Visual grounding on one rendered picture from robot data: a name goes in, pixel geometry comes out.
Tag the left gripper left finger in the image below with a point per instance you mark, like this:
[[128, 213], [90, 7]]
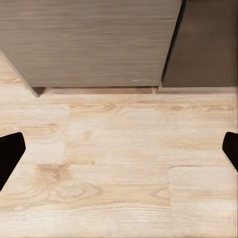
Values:
[[12, 147]]

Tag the dishwasher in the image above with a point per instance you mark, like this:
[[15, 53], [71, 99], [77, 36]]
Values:
[[69, 43]]

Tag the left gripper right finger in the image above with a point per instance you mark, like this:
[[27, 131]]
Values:
[[230, 148]]

